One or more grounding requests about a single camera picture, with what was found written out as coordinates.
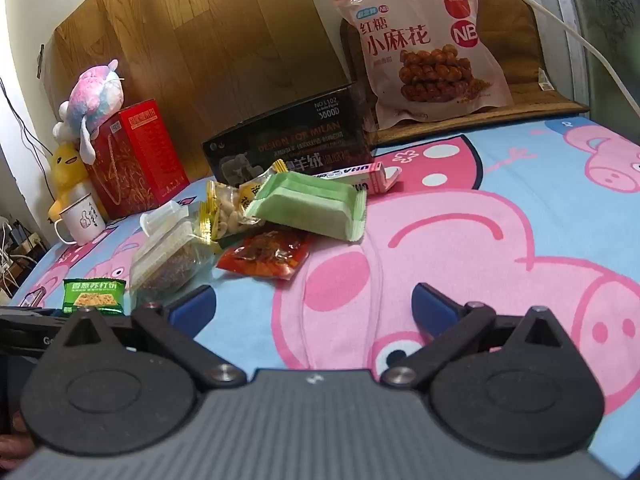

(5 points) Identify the red spicy snack packet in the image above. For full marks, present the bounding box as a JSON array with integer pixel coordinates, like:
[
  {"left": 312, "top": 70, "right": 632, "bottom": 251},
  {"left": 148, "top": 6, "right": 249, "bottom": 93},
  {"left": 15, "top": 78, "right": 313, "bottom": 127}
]
[{"left": 216, "top": 229, "right": 314, "bottom": 281}]

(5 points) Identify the brown seat cushion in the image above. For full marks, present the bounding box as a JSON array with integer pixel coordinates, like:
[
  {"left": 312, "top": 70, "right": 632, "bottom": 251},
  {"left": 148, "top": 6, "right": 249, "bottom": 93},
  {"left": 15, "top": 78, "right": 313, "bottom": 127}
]
[{"left": 340, "top": 0, "right": 591, "bottom": 146}]

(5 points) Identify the pink and white candy box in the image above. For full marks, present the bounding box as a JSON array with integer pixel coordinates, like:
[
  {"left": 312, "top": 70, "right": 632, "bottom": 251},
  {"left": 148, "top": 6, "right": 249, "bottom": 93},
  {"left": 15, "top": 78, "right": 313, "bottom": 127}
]
[{"left": 312, "top": 161, "right": 401, "bottom": 195}]

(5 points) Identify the grey window frame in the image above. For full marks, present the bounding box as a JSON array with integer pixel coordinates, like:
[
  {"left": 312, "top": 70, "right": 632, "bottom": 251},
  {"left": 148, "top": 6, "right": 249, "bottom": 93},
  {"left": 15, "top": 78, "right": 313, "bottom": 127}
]
[{"left": 544, "top": 0, "right": 640, "bottom": 122}]

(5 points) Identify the printed pig blanket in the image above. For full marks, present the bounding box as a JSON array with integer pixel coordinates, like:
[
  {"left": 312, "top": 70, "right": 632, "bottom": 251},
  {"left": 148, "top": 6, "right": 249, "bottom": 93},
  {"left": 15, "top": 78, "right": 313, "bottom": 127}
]
[{"left": 10, "top": 115, "right": 640, "bottom": 479}]

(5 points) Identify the white cable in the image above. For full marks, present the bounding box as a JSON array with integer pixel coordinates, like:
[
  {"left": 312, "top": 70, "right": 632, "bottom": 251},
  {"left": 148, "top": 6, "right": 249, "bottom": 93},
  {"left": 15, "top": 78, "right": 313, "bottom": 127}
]
[{"left": 462, "top": 0, "right": 640, "bottom": 112}]

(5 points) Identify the power strip with cables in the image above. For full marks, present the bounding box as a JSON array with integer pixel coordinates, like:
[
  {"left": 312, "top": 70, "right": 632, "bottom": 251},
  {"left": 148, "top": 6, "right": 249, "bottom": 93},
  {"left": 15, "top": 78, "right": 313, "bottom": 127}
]
[{"left": 0, "top": 214, "right": 52, "bottom": 302}]

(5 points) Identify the small clear plastic cup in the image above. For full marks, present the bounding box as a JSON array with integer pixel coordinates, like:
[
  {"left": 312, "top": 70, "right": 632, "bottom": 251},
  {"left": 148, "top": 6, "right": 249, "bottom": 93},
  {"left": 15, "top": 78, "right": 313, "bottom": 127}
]
[{"left": 140, "top": 200, "right": 194, "bottom": 236}]

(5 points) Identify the black printed cardboard box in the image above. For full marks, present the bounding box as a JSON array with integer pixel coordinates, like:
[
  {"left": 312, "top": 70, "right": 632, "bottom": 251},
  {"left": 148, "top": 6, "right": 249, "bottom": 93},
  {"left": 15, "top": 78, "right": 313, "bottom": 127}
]
[{"left": 202, "top": 81, "right": 374, "bottom": 191}]

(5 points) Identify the green cracker packet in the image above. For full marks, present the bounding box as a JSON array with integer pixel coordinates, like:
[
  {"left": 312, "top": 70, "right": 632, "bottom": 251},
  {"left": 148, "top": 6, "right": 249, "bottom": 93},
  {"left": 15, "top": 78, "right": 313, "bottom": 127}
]
[{"left": 62, "top": 278, "right": 129, "bottom": 316}]

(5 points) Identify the person's left hand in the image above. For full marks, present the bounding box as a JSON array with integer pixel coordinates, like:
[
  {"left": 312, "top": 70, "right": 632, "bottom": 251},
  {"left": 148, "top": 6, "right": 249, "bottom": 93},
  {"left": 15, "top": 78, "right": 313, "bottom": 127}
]
[{"left": 0, "top": 414, "right": 37, "bottom": 464}]

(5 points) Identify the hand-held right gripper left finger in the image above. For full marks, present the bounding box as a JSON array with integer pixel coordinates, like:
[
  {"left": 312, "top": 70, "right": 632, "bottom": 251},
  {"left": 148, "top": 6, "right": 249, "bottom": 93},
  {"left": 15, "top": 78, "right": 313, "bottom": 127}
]
[{"left": 63, "top": 284, "right": 247, "bottom": 392}]

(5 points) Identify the white enamel mug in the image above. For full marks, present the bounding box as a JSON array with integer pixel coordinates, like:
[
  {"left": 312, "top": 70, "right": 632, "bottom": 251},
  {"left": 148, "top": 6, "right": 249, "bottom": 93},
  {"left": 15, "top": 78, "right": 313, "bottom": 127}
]
[{"left": 54, "top": 194, "right": 107, "bottom": 246}]

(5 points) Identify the wooden board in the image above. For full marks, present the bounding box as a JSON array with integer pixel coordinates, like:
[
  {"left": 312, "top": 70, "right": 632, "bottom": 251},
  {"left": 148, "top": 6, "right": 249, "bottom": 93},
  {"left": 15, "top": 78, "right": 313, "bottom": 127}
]
[{"left": 42, "top": 0, "right": 359, "bottom": 187}]

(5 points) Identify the red gift box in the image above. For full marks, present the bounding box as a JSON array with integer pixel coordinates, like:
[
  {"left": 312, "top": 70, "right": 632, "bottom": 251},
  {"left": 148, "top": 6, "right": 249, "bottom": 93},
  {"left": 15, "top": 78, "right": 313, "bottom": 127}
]
[{"left": 86, "top": 100, "right": 191, "bottom": 221}]

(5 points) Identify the clear packet of brown snack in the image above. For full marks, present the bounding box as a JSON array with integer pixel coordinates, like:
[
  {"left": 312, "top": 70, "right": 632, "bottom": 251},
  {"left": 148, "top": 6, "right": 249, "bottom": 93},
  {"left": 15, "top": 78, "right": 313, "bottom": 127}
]
[{"left": 129, "top": 220, "right": 216, "bottom": 307}]

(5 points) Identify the large pink snack bag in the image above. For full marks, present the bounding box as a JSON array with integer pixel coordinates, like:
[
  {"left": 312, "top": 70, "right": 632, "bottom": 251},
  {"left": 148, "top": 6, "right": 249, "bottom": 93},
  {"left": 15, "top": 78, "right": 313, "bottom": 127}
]
[{"left": 333, "top": 0, "right": 515, "bottom": 131}]

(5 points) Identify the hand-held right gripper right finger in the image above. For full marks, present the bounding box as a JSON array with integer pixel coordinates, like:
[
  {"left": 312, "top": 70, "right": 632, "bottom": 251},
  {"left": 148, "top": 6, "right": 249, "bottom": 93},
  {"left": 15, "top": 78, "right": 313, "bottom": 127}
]
[{"left": 381, "top": 282, "right": 569, "bottom": 392}]

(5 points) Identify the pink and blue plush toy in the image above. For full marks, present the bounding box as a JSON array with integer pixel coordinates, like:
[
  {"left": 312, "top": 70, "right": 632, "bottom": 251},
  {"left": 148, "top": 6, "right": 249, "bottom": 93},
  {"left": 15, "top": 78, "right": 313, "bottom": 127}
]
[{"left": 52, "top": 59, "right": 126, "bottom": 166}]

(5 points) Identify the pale green packet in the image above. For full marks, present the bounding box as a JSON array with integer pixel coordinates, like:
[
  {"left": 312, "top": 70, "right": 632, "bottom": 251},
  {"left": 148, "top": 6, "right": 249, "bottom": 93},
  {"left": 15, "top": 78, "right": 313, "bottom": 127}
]
[{"left": 244, "top": 171, "right": 369, "bottom": 242}]

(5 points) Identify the yellow plush duck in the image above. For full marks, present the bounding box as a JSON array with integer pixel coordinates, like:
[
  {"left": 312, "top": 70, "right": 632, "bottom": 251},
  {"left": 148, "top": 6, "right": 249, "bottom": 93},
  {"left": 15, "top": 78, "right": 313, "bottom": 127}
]
[{"left": 48, "top": 142, "right": 99, "bottom": 222}]

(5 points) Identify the thin black wall cable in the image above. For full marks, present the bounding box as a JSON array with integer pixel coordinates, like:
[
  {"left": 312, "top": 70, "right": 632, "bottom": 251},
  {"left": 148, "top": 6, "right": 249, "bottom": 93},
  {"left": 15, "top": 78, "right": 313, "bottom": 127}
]
[{"left": 0, "top": 77, "right": 57, "bottom": 161}]

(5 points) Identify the yellow nut packet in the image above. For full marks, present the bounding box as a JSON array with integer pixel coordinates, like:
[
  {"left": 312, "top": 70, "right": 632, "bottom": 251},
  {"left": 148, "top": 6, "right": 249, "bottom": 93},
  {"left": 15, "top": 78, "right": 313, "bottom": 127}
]
[
  {"left": 237, "top": 160, "right": 289, "bottom": 211},
  {"left": 199, "top": 180, "right": 252, "bottom": 242}
]

